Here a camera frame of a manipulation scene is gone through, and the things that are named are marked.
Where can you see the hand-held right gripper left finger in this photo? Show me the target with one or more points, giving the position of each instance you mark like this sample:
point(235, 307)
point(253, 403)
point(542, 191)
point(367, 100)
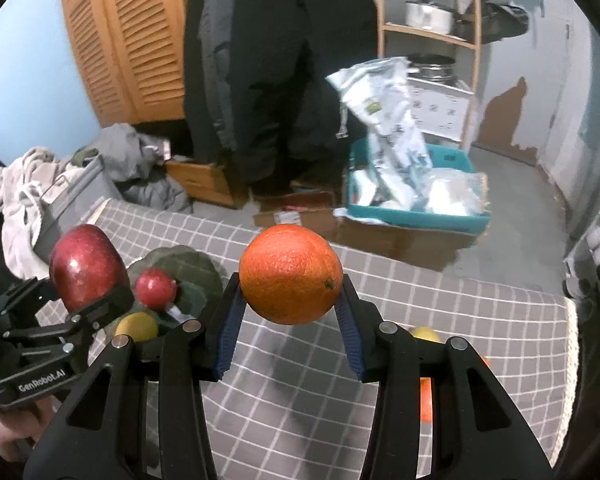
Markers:
point(227, 335)

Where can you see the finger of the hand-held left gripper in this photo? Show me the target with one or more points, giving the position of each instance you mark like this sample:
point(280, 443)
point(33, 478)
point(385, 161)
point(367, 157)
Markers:
point(105, 306)
point(20, 296)

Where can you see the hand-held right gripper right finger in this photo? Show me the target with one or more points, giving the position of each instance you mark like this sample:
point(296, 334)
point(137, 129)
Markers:
point(347, 330)

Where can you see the yellow green mango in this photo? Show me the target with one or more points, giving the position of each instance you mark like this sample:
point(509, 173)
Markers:
point(137, 327)
point(425, 335)

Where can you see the red apple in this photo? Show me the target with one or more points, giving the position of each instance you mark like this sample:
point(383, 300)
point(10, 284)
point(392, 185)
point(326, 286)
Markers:
point(87, 265)
point(155, 287)

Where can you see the large orange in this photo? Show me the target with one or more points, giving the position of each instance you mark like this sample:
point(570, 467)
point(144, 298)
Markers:
point(290, 275)

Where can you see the dark glass scalloped bowl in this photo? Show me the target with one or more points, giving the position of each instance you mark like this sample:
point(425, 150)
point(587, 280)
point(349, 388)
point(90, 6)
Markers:
point(185, 265)

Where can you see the medium orange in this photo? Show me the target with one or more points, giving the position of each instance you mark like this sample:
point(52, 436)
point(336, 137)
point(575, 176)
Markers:
point(426, 400)

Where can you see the person's left hand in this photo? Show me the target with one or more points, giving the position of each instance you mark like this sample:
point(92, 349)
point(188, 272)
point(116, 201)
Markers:
point(2, 435)

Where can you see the grey checkered tablecloth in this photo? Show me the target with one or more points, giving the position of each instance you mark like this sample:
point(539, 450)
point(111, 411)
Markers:
point(305, 385)

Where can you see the grey tote bag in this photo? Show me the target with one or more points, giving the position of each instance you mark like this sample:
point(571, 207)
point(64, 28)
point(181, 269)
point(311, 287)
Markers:
point(75, 210)

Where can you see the pale pink fleece robe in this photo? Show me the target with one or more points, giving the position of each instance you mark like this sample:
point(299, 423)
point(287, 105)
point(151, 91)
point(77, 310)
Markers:
point(20, 195)

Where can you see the large brown cardboard box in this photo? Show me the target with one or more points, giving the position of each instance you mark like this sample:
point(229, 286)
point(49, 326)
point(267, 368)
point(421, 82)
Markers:
point(410, 245)

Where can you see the flat cardboard box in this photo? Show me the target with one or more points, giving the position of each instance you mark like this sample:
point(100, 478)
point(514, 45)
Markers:
point(290, 215)

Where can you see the pile of grey clothes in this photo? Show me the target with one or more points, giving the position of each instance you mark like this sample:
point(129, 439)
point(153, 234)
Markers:
point(135, 165)

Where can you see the wooden drawer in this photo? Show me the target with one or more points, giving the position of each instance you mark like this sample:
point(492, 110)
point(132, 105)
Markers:
point(205, 182)

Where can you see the clear plastic bag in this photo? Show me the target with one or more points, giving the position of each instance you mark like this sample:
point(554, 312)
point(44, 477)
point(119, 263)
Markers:
point(455, 192)

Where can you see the teal plastic basket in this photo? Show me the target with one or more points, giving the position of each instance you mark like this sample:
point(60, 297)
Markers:
point(450, 160)

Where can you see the white printed rice bag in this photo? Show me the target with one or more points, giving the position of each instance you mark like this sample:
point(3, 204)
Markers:
point(380, 110)

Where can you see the white plastic basket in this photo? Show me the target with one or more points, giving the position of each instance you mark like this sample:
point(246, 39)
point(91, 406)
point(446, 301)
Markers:
point(442, 107)

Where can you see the metal shoe rack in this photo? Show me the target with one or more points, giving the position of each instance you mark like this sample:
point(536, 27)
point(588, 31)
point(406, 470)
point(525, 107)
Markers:
point(595, 250)

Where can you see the black hooded jacket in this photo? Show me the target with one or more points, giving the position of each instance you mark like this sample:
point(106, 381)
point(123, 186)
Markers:
point(300, 70)

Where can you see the grey jacket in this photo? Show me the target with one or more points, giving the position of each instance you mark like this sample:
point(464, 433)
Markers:
point(220, 60)

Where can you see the wooden louvered wardrobe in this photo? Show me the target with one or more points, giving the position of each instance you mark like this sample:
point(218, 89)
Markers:
point(125, 35)

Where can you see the steel steamer pot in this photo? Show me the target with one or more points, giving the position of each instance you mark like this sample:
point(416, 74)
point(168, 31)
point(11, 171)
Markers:
point(437, 67)

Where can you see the bamboo clothes rack shelf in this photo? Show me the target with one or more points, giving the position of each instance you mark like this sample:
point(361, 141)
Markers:
point(380, 25)

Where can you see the white cooking pot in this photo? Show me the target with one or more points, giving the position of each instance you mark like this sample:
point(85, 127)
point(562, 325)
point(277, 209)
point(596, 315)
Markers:
point(430, 15)

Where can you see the grey hanging bag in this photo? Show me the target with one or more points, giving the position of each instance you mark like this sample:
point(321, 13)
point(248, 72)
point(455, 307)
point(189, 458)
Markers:
point(500, 22)

